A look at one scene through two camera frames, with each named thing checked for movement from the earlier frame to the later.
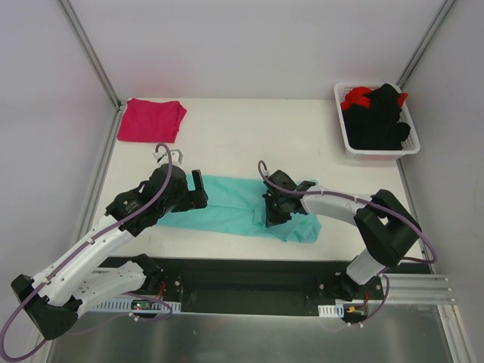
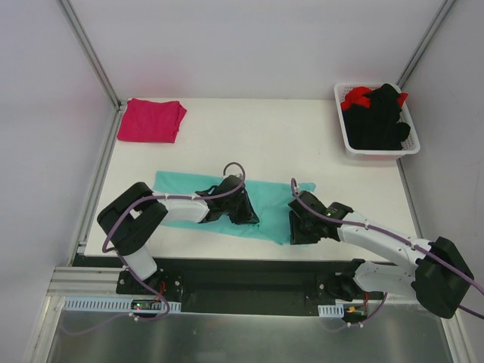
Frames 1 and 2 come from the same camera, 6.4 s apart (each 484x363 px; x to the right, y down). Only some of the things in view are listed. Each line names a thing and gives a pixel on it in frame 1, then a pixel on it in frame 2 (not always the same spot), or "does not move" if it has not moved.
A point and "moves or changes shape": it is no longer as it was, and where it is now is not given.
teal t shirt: (237, 203) moves or changes shape
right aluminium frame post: (425, 43) does not move
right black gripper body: (272, 209) -> (299, 221)
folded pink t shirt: (157, 122) does not move
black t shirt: (377, 127) does not move
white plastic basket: (340, 89) does not move
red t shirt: (355, 95) does not move
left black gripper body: (195, 190) -> (242, 206)
